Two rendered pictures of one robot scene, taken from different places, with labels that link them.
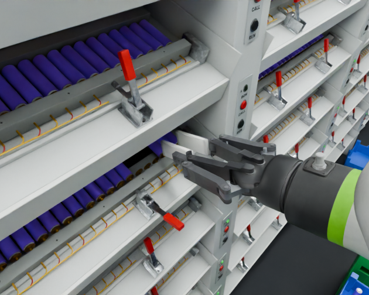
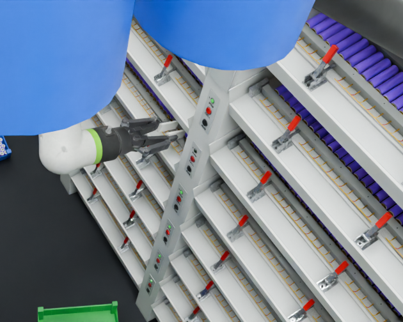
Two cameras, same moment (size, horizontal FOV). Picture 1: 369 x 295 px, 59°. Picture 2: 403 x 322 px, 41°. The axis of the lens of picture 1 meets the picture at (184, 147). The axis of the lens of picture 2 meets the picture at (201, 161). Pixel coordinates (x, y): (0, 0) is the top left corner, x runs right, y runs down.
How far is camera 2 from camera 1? 140 cm
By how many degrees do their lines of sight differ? 61
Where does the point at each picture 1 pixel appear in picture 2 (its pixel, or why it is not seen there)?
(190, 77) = (189, 107)
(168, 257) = (146, 173)
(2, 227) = not seen: hidden behind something
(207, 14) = not seen: hidden behind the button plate
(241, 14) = (200, 106)
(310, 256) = not seen: outside the picture
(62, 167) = (136, 55)
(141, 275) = (139, 156)
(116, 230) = (141, 111)
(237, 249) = (183, 305)
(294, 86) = (261, 266)
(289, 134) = (251, 312)
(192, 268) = (155, 224)
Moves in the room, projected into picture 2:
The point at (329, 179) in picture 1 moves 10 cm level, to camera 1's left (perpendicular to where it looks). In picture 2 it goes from (98, 129) to (112, 103)
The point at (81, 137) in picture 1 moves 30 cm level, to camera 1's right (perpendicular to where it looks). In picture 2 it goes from (150, 61) to (115, 131)
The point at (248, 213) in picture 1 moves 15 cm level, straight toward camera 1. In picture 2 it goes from (194, 285) to (156, 260)
